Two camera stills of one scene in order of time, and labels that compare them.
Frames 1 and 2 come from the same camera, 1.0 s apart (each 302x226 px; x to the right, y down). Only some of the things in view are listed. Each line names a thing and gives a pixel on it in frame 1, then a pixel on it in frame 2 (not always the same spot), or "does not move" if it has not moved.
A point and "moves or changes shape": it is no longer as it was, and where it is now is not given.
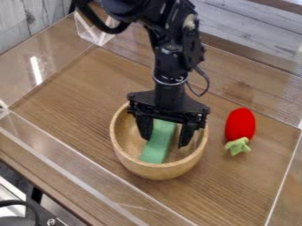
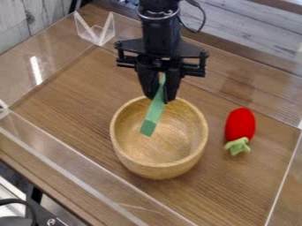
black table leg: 37,195 does not move
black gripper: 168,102 → 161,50
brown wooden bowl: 128,144 does not move
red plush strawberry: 240,130 does not move
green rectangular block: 158,143 moves or changes shape
